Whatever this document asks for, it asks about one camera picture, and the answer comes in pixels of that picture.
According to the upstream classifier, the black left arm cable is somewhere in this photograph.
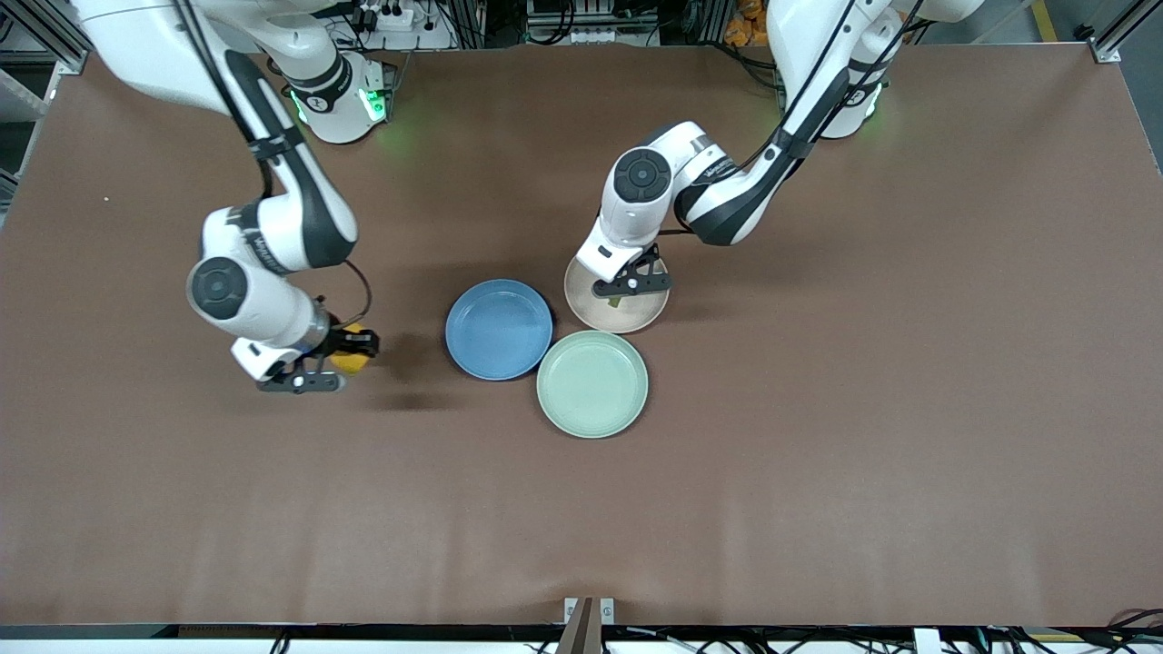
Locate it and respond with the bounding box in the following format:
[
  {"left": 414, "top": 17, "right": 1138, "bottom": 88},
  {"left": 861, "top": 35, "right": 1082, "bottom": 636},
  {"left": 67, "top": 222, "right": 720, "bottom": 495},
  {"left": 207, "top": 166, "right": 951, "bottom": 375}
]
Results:
[{"left": 652, "top": 0, "right": 920, "bottom": 239}]

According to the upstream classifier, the mint green round plate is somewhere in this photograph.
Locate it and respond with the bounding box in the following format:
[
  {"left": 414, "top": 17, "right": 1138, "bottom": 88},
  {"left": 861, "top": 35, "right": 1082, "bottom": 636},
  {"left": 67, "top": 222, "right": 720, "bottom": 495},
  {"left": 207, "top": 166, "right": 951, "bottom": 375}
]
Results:
[{"left": 536, "top": 330, "right": 650, "bottom": 440}]

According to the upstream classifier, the bag of orange items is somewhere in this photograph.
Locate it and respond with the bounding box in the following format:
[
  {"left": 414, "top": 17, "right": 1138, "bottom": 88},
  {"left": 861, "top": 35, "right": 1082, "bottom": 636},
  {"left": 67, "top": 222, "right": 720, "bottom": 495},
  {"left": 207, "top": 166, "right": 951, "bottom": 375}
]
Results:
[{"left": 724, "top": 0, "right": 775, "bottom": 48}]

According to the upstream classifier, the metal table edge bracket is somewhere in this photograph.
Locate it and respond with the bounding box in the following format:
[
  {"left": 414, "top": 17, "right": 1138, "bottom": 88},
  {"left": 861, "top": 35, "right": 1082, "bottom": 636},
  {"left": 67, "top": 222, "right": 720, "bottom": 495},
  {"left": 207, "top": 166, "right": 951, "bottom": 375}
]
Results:
[{"left": 563, "top": 597, "right": 616, "bottom": 654}]

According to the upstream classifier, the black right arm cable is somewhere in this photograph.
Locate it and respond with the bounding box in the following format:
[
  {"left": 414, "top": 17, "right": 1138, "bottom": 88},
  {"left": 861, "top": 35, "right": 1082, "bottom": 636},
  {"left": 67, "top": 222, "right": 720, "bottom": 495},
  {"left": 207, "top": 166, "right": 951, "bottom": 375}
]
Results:
[{"left": 175, "top": 0, "right": 374, "bottom": 333}]

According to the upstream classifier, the white electronic equipment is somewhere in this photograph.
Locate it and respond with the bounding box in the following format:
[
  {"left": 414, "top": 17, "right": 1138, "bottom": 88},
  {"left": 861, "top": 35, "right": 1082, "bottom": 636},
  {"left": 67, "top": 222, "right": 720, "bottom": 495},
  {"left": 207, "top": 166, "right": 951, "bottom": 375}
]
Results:
[{"left": 525, "top": 0, "right": 628, "bottom": 46}]

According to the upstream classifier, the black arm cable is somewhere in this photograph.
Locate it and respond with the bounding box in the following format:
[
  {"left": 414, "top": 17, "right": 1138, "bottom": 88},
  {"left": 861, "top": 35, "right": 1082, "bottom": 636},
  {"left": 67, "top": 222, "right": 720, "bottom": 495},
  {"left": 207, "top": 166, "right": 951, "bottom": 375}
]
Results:
[
  {"left": 175, "top": 0, "right": 374, "bottom": 333},
  {"left": 652, "top": 0, "right": 920, "bottom": 239}
]

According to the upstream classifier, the blue round plate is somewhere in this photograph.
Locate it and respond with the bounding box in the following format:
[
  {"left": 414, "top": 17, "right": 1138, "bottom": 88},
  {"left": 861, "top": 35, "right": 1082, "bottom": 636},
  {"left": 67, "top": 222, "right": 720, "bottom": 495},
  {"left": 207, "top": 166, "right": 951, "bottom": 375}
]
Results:
[{"left": 445, "top": 279, "right": 553, "bottom": 382}]

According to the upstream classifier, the white power strip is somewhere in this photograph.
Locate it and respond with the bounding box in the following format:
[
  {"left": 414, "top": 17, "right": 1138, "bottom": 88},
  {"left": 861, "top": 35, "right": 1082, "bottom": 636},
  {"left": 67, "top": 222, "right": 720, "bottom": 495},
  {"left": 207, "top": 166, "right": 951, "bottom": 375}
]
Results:
[{"left": 350, "top": 0, "right": 421, "bottom": 33}]

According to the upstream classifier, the beige round plate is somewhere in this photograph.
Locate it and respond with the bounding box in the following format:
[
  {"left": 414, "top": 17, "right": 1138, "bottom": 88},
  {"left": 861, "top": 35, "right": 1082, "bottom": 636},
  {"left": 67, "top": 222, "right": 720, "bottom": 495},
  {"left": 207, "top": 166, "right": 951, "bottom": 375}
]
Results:
[{"left": 564, "top": 250, "right": 671, "bottom": 334}]

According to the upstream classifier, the yellow lemon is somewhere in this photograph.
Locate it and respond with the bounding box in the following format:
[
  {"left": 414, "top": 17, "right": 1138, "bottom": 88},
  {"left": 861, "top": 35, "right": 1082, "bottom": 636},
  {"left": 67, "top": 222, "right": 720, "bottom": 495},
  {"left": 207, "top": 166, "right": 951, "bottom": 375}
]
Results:
[{"left": 329, "top": 322, "right": 373, "bottom": 376}]

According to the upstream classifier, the aluminium frame profile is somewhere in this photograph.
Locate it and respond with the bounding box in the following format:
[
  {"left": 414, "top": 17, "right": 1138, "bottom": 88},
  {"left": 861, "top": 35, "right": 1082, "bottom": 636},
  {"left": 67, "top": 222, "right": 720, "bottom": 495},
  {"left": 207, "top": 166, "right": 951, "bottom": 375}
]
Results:
[
  {"left": 1088, "top": 0, "right": 1163, "bottom": 64},
  {"left": 14, "top": 0, "right": 92, "bottom": 75}
]

